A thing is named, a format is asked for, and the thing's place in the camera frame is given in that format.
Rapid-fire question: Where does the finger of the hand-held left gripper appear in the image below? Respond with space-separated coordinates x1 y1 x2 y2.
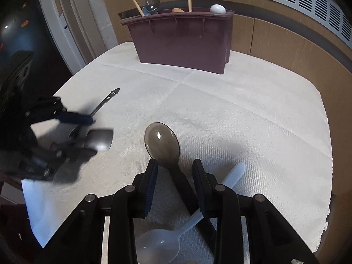
26 96 95 125
16 139 98 182

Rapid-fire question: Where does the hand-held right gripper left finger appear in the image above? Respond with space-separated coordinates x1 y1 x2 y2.
36 159 159 264

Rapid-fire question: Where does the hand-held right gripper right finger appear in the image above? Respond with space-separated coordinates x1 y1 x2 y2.
192 159 319 264

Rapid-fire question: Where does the square-bowl metal spoon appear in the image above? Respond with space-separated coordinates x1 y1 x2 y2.
84 128 114 152

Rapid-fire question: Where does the round-bowl metal spoon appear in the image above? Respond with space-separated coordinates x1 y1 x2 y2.
68 88 121 140

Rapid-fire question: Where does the white plastic spoon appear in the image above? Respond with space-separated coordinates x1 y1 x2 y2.
134 162 246 264

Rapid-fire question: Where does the long black-handled dark spoon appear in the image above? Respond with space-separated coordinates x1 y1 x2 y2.
144 121 218 253

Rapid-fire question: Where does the maroon plastic utensil holder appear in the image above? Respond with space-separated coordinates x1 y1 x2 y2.
119 9 235 75

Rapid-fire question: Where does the blue-grey plastic spoon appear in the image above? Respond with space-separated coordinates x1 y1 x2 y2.
141 0 160 16

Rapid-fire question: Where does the black refrigerator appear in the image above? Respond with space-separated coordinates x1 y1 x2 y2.
0 0 73 94

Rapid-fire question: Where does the white woven cloth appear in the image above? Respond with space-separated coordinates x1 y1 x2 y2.
21 41 335 264

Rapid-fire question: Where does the white shelf unit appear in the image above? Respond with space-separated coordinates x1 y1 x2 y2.
37 0 86 73

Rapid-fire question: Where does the wooden kitchen cabinet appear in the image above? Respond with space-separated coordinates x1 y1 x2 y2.
102 0 352 264

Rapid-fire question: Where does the wooden door frame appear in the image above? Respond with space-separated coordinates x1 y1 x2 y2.
53 0 119 59

